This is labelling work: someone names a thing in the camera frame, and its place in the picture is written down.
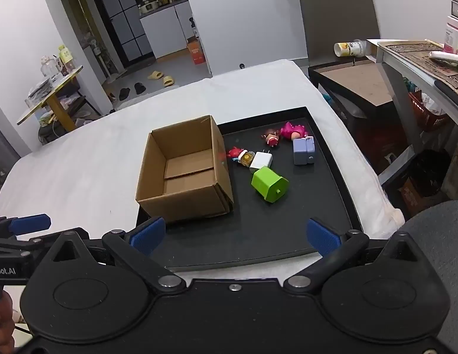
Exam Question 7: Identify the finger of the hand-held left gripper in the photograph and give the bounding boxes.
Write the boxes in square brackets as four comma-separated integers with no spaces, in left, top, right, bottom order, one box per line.
[0,214,52,237]
[0,232,67,258]

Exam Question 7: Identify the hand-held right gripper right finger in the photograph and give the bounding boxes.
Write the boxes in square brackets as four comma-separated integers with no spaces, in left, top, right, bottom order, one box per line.
[283,217,423,296]

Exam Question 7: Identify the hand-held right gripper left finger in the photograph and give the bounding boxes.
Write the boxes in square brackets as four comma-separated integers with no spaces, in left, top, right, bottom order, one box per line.
[48,216,187,290]

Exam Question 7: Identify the black tray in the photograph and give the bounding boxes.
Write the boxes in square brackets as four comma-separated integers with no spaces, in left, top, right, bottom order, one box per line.
[135,107,363,270]

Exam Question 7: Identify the green cube toy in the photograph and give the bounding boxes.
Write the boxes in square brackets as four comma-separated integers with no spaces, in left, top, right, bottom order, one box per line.
[251,166,289,203]

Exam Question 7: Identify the brown cardboard box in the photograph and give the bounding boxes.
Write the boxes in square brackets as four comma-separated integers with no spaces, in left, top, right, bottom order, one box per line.
[136,115,235,224]

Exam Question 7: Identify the white charger plug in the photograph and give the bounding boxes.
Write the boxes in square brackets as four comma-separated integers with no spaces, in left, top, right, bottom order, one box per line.
[249,150,274,172]

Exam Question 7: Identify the pink dinosaur suit figure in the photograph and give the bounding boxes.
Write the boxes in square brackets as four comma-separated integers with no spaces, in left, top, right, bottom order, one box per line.
[281,121,308,141]

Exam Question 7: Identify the person's left hand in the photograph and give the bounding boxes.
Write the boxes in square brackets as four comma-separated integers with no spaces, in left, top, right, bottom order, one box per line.
[0,292,16,354]

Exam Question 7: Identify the lilac toy sofa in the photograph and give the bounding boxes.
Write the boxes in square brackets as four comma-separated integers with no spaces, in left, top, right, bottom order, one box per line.
[293,136,315,166]

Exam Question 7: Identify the small red dress figurine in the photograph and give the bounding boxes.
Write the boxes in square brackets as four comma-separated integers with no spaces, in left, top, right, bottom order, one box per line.
[261,128,282,148]

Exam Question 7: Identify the yellow side table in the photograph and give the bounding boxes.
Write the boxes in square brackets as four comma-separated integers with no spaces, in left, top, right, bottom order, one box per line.
[17,65,84,133]

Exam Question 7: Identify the plastic wrapped papers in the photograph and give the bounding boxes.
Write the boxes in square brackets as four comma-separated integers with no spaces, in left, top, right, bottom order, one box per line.
[27,77,63,99]

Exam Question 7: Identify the glass jar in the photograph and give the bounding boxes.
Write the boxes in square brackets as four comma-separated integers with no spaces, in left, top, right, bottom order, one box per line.
[40,56,59,78]

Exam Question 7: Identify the black table with brown top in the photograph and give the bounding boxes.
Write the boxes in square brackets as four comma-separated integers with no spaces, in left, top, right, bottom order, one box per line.
[308,60,399,144]

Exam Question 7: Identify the red basket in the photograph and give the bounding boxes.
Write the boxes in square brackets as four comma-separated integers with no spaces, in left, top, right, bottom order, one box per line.
[409,92,449,132]

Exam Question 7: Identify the grey desk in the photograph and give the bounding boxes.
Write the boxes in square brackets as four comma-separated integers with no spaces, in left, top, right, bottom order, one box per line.
[376,40,458,153]

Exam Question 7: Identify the green cap drink bottle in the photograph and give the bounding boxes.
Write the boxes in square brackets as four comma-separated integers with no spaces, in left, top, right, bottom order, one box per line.
[58,45,74,75]

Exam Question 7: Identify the orange cardboard box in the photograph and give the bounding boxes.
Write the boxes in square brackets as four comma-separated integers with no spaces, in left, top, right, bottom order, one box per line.
[187,37,206,65]

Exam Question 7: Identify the white bottle yellow label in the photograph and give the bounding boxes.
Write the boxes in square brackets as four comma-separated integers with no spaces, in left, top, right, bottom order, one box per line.
[334,39,368,58]

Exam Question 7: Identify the white cabinet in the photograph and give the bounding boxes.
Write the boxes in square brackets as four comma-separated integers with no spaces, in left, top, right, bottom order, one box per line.
[139,1,195,60]

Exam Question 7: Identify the patterned brown desk mat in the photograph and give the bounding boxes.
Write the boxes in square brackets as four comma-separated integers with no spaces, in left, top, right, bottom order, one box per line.
[384,42,458,90]

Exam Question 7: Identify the black framed glass door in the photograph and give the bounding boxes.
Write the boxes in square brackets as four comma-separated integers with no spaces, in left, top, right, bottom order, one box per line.
[85,0,156,69]

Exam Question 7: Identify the white remote control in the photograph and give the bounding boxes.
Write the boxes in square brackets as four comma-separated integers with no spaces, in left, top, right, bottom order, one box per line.
[429,51,458,68]

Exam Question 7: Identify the grey chair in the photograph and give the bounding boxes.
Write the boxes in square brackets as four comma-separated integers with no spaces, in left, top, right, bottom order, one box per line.
[297,0,381,69]

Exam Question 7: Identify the pink and white box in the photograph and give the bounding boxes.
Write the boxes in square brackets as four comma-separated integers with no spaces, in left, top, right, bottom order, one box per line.
[444,17,458,55]

